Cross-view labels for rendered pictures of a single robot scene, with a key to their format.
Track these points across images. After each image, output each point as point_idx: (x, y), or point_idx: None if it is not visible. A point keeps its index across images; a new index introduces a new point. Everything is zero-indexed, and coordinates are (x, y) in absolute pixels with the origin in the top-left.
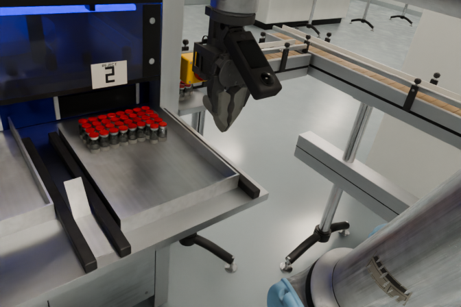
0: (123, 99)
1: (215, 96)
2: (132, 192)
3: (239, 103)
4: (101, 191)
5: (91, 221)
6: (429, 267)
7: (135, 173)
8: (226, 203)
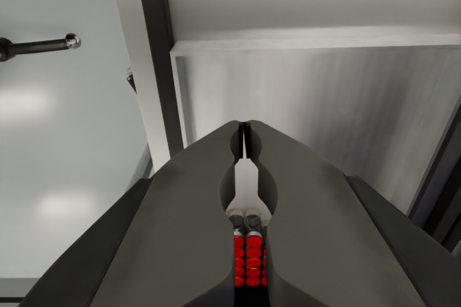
0: (246, 303)
1: (446, 288)
2: (366, 121)
3: (184, 203)
4: (447, 131)
5: None
6: None
7: (329, 160)
8: (232, 5)
